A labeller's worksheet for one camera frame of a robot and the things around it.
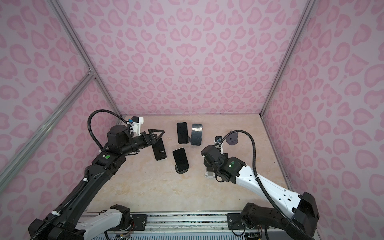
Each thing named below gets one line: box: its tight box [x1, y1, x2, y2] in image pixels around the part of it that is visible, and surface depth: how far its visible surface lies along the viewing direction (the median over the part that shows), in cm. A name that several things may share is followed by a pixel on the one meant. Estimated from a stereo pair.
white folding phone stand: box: [204, 171, 216, 179], surface depth 88 cm
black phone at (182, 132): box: [176, 122, 189, 144], surface depth 100 cm
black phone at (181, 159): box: [172, 147, 190, 172], surface depth 85 cm
